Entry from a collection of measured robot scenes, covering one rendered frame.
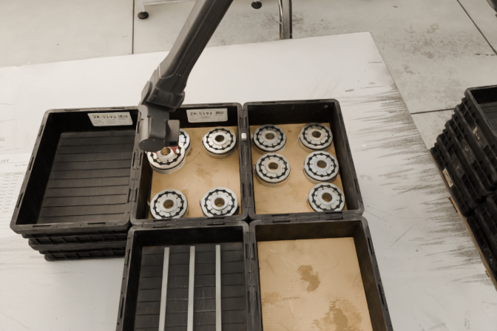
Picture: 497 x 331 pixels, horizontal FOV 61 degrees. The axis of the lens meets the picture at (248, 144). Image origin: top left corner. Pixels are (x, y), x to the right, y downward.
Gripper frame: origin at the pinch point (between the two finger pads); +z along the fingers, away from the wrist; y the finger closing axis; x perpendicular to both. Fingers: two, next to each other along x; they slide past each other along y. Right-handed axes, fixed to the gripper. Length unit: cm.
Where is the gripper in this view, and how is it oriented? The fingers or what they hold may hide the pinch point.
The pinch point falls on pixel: (165, 149)
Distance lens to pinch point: 115.9
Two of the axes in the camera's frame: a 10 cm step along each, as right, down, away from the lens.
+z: 0.2, 5.4, 8.4
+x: -0.4, -8.4, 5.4
